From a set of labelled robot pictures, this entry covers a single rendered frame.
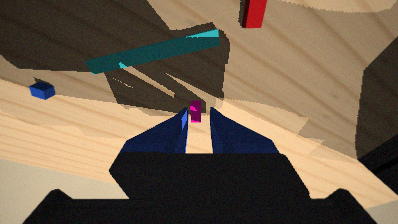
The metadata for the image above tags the small blue block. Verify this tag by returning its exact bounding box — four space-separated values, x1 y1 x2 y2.
29 82 56 100

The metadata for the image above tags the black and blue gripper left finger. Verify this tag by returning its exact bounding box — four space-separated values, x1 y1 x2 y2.
119 107 189 153

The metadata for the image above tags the turquoise rod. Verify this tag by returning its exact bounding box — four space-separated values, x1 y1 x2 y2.
85 28 220 75

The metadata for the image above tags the red rod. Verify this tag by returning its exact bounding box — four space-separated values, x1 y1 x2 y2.
242 0 267 28

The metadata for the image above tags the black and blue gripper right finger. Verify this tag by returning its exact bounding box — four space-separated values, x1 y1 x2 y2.
210 107 280 153

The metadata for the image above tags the magenta rod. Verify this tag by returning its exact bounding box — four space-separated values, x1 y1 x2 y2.
190 100 201 122

